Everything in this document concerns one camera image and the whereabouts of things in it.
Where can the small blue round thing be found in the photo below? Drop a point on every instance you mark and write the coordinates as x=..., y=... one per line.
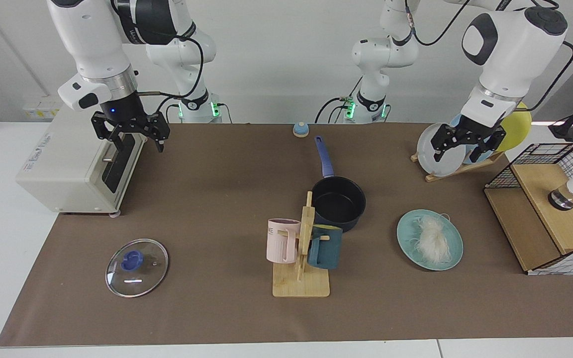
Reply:
x=301, y=130

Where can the white vermicelli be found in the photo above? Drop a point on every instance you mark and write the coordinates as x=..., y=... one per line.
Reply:
x=433, y=238

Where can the glass lid with blue knob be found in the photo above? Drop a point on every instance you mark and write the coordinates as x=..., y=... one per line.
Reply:
x=132, y=261

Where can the pink cup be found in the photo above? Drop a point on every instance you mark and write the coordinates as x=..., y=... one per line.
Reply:
x=281, y=243

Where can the pale toaster oven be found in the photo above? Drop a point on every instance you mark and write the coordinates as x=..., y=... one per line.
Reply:
x=67, y=174

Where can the white wall socket strip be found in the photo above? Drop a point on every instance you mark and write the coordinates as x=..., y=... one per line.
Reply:
x=43, y=110

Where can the yellow plate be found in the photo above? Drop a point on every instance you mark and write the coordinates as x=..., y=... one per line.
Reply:
x=518, y=127

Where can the light blue plate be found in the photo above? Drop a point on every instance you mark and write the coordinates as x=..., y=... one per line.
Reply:
x=467, y=155

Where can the wooden plate rack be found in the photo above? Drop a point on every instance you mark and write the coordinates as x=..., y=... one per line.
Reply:
x=465, y=170

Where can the dark teal cup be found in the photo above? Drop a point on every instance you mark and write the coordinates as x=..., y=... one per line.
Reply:
x=326, y=248

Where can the grey plate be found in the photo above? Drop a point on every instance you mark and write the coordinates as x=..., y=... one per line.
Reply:
x=445, y=166

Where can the teal round plate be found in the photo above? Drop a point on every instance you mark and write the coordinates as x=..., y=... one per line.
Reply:
x=408, y=233

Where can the brown table cloth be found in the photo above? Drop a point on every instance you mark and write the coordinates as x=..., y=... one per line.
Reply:
x=217, y=199

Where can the wooden cup stand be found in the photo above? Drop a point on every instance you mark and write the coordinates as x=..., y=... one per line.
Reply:
x=301, y=286

